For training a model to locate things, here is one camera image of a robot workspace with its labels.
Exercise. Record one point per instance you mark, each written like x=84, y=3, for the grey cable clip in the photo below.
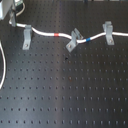
x=75, y=36
x=27, y=37
x=108, y=29

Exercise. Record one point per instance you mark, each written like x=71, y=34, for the white box at top left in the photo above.
x=5, y=5

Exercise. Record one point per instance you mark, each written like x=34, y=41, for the left grey cable clip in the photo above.
x=27, y=37

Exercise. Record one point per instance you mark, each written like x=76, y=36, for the grey clip at top left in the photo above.
x=12, y=19

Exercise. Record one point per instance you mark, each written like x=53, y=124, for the middle grey cable clip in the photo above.
x=75, y=36

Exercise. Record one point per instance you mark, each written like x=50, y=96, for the right grey cable clip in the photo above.
x=108, y=29

